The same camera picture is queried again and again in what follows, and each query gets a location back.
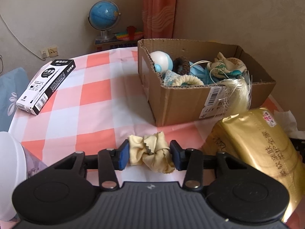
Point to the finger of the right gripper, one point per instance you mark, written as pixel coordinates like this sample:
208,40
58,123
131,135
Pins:
299,145

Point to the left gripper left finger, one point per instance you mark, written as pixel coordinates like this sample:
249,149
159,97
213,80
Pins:
108,161

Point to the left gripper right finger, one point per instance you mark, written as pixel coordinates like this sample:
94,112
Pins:
193,161

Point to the cream yellow scrunchie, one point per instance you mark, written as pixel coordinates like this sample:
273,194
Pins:
151,150

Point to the blonde fibre tassel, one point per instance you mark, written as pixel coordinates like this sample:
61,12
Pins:
237,95

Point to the blue face mask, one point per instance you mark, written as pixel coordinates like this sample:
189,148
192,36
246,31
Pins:
200,70

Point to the brown hair scrunchie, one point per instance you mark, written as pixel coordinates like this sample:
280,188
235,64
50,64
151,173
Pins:
181,66

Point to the cream floral fabric pouch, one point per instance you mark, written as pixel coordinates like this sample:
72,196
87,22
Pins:
226,68

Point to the blue white round plush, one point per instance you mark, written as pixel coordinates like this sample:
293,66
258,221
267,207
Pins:
161,61

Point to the blue lace fabric pouch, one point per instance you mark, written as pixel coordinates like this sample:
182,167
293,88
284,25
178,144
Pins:
171,79

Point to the gold tissue pack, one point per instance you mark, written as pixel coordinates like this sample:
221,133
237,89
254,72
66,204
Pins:
256,138

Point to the pink checkered tablecloth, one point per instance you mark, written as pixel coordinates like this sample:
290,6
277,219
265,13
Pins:
98,106

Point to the brown cardboard box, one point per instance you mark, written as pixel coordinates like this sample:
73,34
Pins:
174,105

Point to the white lid plastic jar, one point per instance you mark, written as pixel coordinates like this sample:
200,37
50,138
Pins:
17,164

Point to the black white pen box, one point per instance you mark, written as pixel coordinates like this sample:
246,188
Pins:
42,87

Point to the box under globe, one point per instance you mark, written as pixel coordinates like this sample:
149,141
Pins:
101,45

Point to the blue floral cushion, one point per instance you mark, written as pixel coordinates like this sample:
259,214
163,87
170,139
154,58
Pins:
13,84

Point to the colourful toy on stand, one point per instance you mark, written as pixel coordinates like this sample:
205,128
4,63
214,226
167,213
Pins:
130,34

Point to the blue desk globe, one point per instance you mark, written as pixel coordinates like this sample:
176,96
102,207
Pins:
103,16

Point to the orange pink curtain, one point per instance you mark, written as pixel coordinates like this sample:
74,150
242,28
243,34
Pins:
158,18

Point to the wall power socket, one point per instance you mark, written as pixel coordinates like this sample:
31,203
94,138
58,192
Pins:
49,52

